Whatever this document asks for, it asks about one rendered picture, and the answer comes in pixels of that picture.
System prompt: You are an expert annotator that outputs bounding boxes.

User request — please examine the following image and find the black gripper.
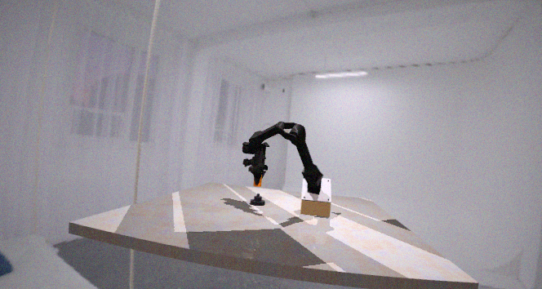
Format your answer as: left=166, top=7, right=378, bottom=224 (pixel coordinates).
left=248, top=154, right=268, bottom=185

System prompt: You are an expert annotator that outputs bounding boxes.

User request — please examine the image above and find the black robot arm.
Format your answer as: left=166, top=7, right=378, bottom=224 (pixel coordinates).
left=242, top=122, right=323, bottom=194

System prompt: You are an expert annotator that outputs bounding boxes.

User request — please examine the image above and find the black shaft on round pedestal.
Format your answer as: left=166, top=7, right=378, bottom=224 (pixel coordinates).
left=250, top=193, right=265, bottom=206

